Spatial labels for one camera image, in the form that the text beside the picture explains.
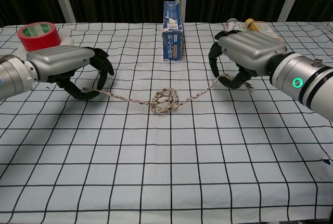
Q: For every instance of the tea bottle with yellow label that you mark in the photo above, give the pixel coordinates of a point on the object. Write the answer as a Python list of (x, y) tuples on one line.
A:
[(262, 27)]

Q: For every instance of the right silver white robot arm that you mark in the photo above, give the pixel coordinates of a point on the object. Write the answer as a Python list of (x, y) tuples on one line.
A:
[(307, 83)]

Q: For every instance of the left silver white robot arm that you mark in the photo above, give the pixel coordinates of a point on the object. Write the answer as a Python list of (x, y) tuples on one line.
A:
[(13, 78)]

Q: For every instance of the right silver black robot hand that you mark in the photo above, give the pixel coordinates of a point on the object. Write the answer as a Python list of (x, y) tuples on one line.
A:
[(249, 50)]

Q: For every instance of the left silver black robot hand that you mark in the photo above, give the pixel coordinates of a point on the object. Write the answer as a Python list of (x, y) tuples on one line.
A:
[(59, 60)]

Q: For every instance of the clear bottle with floral label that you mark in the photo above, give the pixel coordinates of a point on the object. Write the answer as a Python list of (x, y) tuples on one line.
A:
[(235, 25)]

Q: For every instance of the red tape roll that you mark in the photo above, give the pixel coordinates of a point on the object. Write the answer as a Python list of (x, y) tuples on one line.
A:
[(41, 42)]

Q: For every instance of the white flower-shaped plate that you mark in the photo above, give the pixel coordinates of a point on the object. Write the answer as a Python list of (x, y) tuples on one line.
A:
[(68, 39)]

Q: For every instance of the blue white cookie carton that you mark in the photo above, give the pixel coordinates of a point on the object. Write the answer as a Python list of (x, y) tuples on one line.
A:
[(171, 44)]

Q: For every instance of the white black checked tablecloth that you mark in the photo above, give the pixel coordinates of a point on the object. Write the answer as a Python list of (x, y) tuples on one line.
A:
[(156, 156)]

